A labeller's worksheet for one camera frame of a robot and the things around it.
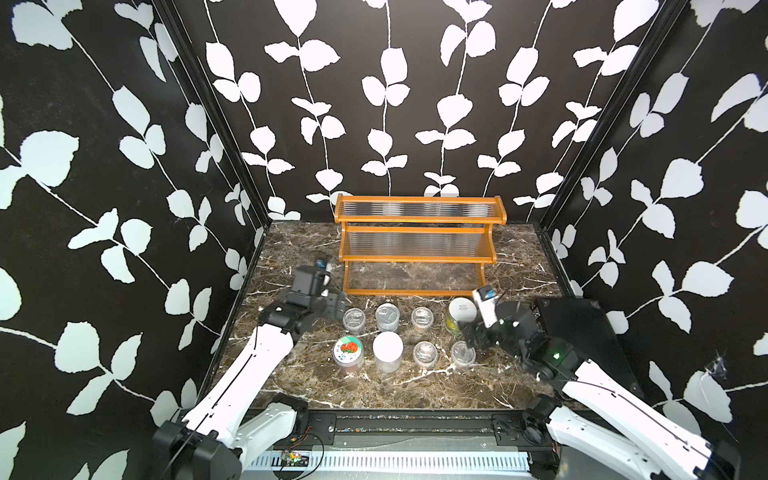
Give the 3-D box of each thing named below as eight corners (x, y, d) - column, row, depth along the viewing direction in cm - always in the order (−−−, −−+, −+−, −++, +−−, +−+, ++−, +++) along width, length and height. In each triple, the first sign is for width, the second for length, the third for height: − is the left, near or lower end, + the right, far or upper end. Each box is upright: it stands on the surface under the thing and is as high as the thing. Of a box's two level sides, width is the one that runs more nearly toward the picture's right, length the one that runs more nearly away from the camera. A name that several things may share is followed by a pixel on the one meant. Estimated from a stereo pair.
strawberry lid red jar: (337, 373, 85) (332, 363, 78) (340, 347, 90) (335, 335, 83) (363, 373, 85) (361, 363, 78) (365, 347, 90) (363, 335, 83)
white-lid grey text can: (373, 373, 85) (371, 362, 77) (374, 344, 90) (373, 331, 83) (402, 373, 85) (403, 362, 78) (402, 344, 90) (403, 331, 83)
